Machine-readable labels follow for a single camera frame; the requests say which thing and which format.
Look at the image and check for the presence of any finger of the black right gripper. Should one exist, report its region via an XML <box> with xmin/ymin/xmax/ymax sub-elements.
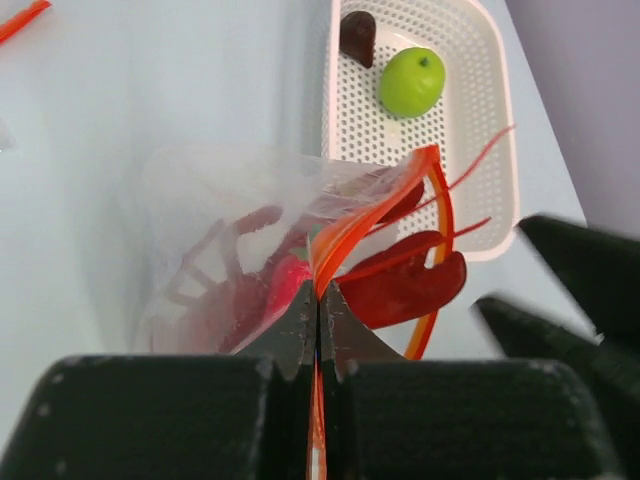
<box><xmin>518</xmin><ymin>214</ymin><xmax>639</xmax><ymax>345</ymax></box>
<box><xmin>474</xmin><ymin>296</ymin><xmax>639</xmax><ymax>479</ymax></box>

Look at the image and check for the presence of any red toy chili pepper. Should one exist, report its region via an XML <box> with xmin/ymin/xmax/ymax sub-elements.
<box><xmin>263</xmin><ymin>224</ymin><xmax>322</xmax><ymax>323</ymax></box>

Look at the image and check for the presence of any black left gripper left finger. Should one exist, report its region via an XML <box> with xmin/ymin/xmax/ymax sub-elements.
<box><xmin>1</xmin><ymin>283</ymin><xmax>318</xmax><ymax>479</ymax></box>

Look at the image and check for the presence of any clear bag with orange zipper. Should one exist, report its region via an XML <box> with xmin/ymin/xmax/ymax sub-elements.
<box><xmin>141</xmin><ymin>146</ymin><xmax>467</xmax><ymax>479</ymax></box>

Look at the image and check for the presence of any pile of clear zip bags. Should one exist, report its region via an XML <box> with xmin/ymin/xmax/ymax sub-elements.
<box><xmin>0</xmin><ymin>0</ymin><xmax>54</xmax><ymax>151</ymax></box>

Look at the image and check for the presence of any red toy lobster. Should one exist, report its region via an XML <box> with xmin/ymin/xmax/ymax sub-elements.
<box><xmin>147</xmin><ymin>145</ymin><xmax>490</xmax><ymax>353</ymax></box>

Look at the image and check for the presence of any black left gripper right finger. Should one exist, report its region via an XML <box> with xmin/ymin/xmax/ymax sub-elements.
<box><xmin>318</xmin><ymin>286</ymin><xmax>625</xmax><ymax>479</ymax></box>

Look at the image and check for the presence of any white perforated plastic basket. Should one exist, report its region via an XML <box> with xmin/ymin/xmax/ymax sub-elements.
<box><xmin>322</xmin><ymin>1</ymin><xmax>520</xmax><ymax>262</ymax></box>

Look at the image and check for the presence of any green toy apple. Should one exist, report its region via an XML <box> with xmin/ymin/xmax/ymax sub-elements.
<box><xmin>379</xmin><ymin>47</ymin><xmax>446</xmax><ymax>118</ymax></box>

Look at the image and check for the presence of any dark red toy fruit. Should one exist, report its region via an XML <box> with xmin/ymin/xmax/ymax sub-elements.
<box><xmin>339</xmin><ymin>11</ymin><xmax>377</xmax><ymax>69</ymax></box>

